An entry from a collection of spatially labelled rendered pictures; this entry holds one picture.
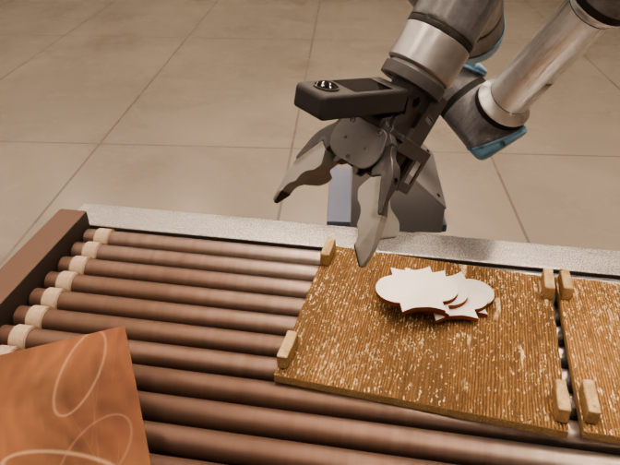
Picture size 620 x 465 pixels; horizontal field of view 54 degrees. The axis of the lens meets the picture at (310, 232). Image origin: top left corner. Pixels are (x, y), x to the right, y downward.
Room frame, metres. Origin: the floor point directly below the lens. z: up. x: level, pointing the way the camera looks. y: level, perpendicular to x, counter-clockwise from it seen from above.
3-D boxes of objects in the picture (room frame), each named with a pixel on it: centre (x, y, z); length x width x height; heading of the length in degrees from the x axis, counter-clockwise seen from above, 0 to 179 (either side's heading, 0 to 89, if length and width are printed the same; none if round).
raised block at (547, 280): (0.83, -0.41, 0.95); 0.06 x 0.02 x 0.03; 165
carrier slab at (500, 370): (0.75, -0.19, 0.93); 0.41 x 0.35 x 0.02; 75
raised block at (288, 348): (0.67, 0.03, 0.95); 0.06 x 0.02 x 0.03; 165
